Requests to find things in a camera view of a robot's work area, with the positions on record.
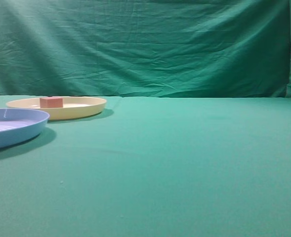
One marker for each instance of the red cube block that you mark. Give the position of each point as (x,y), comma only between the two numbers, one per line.
(51,102)

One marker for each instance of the yellow plastic plate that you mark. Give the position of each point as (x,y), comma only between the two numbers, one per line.
(73,107)

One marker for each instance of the blue plastic plate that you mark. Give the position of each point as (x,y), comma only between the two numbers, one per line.
(19,125)

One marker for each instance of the green table cloth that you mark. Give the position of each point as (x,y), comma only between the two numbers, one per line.
(154,167)

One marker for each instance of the green backdrop cloth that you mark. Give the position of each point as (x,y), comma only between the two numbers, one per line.
(153,48)

